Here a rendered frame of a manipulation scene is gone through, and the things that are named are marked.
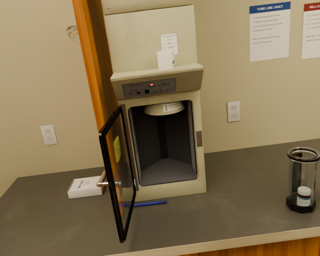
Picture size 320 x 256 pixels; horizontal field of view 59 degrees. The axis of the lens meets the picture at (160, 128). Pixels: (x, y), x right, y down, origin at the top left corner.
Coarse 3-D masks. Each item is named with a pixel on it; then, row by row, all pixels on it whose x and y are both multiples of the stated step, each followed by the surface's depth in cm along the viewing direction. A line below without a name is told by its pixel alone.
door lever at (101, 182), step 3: (105, 171) 96; (102, 174) 95; (105, 174) 95; (102, 177) 93; (105, 177) 94; (99, 180) 91; (102, 180) 91; (96, 183) 90; (99, 183) 89; (102, 183) 90; (105, 183) 89; (99, 186) 90
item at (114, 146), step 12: (108, 120) 89; (120, 120) 105; (108, 132) 87; (120, 132) 103; (108, 144) 86; (120, 144) 101; (120, 156) 100; (120, 168) 98; (108, 180) 84; (132, 180) 116; (132, 192) 114; (120, 204) 94; (120, 240) 92
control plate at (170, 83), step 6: (174, 78) 98; (126, 84) 98; (132, 84) 98; (138, 84) 99; (144, 84) 99; (156, 84) 100; (162, 84) 101; (168, 84) 101; (174, 84) 102; (126, 90) 101; (132, 90) 102; (138, 90) 102; (144, 90) 103; (150, 90) 103; (156, 90) 104; (162, 90) 104; (168, 90) 105; (174, 90) 105; (126, 96) 105; (132, 96) 105
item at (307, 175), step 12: (300, 156) 106; (312, 156) 103; (300, 168) 99; (312, 168) 99; (300, 180) 101; (312, 180) 100; (288, 192) 108; (300, 192) 102; (312, 192) 102; (300, 204) 104; (312, 204) 104
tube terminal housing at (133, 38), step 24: (120, 24) 100; (144, 24) 101; (168, 24) 101; (192, 24) 101; (120, 48) 103; (144, 48) 103; (192, 48) 104; (168, 96) 110; (192, 96) 110; (144, 192) 123; (168, 192) 124; (192, 192) 124
